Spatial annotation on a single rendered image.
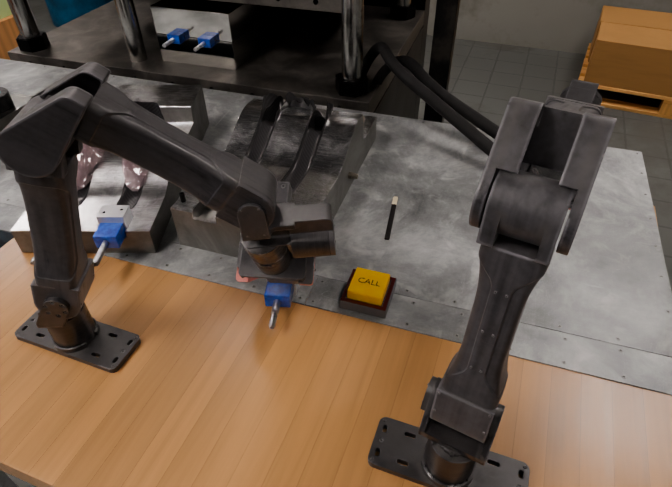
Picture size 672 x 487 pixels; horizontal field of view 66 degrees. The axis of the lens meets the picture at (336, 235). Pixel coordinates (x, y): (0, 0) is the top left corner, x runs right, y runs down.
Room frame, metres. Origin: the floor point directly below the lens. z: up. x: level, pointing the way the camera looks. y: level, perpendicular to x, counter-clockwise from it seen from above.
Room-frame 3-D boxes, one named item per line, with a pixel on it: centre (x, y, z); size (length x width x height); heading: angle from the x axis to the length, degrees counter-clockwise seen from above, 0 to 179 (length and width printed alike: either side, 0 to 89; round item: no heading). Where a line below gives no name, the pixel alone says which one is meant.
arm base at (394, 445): (0.31, -0.14, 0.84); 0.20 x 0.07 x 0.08; 69
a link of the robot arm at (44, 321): (0.53, 0.41, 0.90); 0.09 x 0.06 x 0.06; 2
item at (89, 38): (1.97, 0.38, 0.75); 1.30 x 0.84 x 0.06; 71
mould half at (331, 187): (0.95, 0.10, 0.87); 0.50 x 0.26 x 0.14; 161
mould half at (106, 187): (0.98, 0.47, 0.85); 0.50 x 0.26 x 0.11; 178
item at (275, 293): (0.59, 0.10, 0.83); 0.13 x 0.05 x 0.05; 175
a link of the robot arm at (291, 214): (0.54, 0.06, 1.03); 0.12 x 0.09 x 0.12; 92
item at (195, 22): (1.88, 0.36, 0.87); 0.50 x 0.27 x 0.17; 161
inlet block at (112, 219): (0.71, 0.41, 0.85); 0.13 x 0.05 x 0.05; 178
